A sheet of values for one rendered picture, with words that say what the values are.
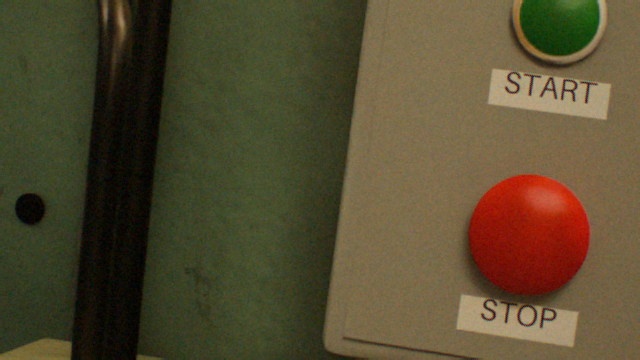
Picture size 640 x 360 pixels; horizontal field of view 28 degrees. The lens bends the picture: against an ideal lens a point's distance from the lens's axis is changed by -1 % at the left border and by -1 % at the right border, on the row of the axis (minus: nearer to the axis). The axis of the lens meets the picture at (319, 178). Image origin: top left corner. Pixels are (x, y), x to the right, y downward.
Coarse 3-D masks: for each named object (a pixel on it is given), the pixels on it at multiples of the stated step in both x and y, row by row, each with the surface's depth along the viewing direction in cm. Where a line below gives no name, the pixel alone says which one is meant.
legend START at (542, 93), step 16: (496, 80) 33; (512, 80) 33; (528, 80) 33; (544, 80) 33; (560, 80) 33; (576, 80) 33; (496, 96) 33; (512, 96) 33; (528, 96) 33; (544, 96) 33; (560, 96) 33; (576, 96) 33; (592, 96) 33; (608, 96) 33; (560, 112) 33; (576, 112) 33; (592, 112) 33
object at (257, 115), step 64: (128, 0) 41; (192, 0) 41; (256, 0) 41; (320, 0) 40; (192, 64) 41; (256, 64) 41; (320, 64) 40; (192, 128) 41; (256, 128) 41; (320, 128) 40; (192, 192) 41; (256, 192) 41; (320, 192) 40; (192, 256) 41; (256, 256) 41; (320, 256) 40; (192, 320) 41; (256, 320) 41; (320, 320) 40
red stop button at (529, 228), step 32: (512, 192) 32; (544, 192) 32; (480, 224) 32; (512, 224) 32; (544, 224) 32; (576, 224) 32; (480, 256) 33; (512, 256) 32; (544, 256) 32; (576, 256) 32; (512, 288) 32; (544, 288) 32
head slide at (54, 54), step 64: (0, 0) 46; (64, 0) 46; (0, 64) 46; (64, 64) 46; (0, 128) 46; (64, 128) 46; (0, 192) 47; (64, 192) 46; (0, 256) 47; (64, 256) 46; (0, 320) 47; (64, 320) 46
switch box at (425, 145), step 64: (384, 0) 34; (448, 0) 33; (512, 0) 33; (384, 64) 34; (448, 64) 33; (512, 64) 33; (576, 64) 33; (384, 128) 34; (448, 128) 33; (512, 128) 33; (576, 128) 33; (384, 192) 34; (448, 192) 34; (576, 192) 33; (384, 256) 34; (448, 256) 34; (384, 320) 34; (448, 320) 34
